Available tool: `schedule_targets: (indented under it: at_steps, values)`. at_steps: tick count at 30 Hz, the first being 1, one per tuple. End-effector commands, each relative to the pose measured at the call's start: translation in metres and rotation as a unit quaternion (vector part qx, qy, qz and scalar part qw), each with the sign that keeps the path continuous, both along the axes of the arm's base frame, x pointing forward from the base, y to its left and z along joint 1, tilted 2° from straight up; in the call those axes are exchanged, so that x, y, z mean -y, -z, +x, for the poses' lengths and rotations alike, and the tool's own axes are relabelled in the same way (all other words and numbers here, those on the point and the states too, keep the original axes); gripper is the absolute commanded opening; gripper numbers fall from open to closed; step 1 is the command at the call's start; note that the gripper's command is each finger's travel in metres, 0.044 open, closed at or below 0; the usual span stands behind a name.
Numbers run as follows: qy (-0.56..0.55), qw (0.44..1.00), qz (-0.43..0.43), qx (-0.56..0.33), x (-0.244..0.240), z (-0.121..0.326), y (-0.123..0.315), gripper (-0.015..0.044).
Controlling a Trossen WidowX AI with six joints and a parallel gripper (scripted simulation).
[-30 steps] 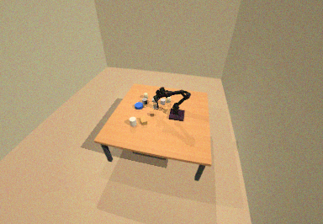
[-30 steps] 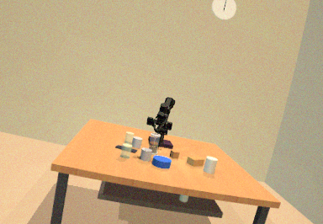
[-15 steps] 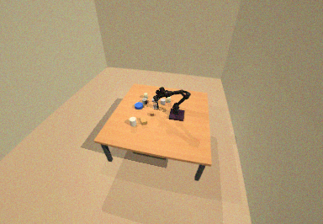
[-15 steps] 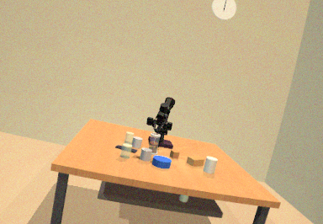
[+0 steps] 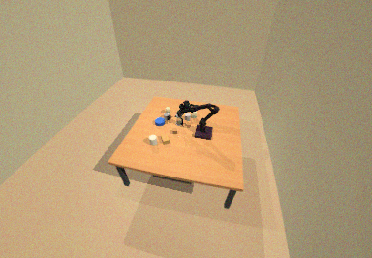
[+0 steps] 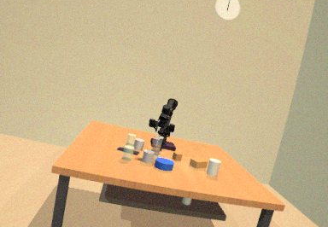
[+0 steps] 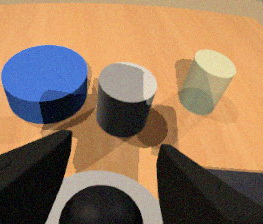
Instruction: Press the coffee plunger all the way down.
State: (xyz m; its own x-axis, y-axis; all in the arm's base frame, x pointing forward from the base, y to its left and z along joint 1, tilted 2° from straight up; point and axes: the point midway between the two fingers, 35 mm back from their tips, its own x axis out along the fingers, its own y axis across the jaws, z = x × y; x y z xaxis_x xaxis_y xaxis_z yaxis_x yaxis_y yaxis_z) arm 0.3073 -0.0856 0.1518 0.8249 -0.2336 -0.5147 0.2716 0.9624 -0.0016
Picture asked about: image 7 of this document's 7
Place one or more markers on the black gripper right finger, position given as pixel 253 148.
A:
pixel 189 194

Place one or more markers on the dark grey rectangular block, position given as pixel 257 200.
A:
pixel 248 183

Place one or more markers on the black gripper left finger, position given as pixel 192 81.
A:
pixel 30 178

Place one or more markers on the blue short cylinder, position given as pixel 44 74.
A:
pixel 45 84

